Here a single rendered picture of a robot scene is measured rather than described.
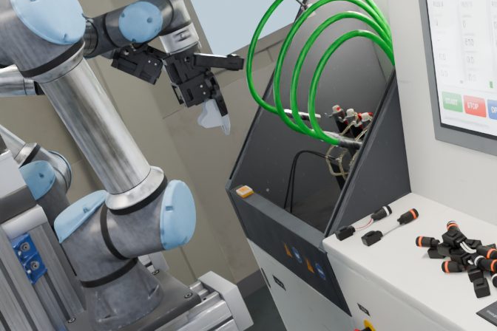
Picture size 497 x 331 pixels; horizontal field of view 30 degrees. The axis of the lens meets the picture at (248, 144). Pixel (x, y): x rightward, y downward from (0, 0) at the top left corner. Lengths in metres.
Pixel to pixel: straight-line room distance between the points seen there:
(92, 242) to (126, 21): 0.44
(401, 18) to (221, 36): 2.23
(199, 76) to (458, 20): 0.59
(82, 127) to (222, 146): 2.50
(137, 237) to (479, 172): 0.61
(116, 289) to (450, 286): 0.60
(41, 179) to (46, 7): 0.77
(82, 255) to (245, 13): 2.47
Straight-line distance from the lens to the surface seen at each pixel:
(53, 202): 2.18
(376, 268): 1.67
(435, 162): 1.81
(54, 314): 1.96
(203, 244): 3.76
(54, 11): 1.47
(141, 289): 1.73
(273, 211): 2.21
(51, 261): 1.93
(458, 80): 1.66
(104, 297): 1.73
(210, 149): 4.00
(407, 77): 1.84
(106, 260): 1.70
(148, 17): 1.80
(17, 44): 1.49
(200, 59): 1.95
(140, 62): 2.20
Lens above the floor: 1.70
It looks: 15 degrees down
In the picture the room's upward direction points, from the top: 23 degrees counter-clockwise
